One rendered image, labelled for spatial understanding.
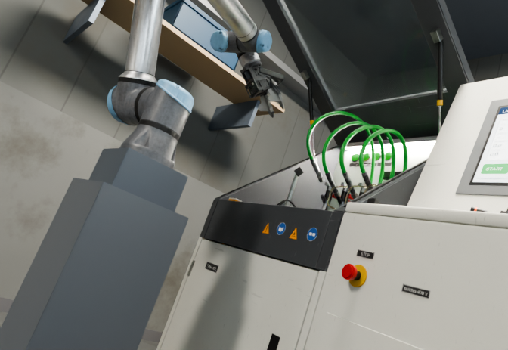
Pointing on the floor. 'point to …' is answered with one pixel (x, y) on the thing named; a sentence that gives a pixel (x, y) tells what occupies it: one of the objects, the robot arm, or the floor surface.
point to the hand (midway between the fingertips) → (278, 109)
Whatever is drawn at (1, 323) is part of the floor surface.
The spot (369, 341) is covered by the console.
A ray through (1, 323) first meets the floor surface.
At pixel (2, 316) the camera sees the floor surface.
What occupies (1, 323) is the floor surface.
